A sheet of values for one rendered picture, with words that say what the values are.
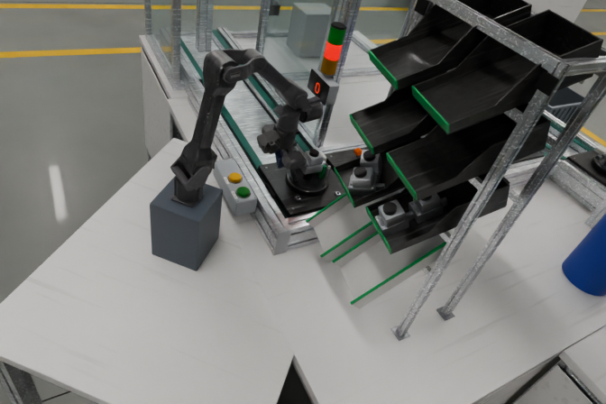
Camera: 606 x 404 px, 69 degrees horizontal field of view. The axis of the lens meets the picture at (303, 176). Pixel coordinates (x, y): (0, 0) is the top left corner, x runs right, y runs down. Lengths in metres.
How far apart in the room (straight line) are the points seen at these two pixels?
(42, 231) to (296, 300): 1.69
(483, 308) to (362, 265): 0.46
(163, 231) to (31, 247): 1.43
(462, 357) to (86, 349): 0.94
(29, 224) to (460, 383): 2.19
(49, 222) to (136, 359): 1.63
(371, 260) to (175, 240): 0.52
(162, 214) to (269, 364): 0.46
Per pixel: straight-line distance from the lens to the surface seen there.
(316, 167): 1.38
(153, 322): 1.20
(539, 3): 7.12
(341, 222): 1.22
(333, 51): 1.42
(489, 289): 1.54
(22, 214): 2.77
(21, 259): 2.55
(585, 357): 1.57
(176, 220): 1.17
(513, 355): 1.43
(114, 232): 1.40
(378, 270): 1.14
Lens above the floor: 1.88
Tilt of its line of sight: 39 degrees down
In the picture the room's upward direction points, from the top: 14 degrees clockwise
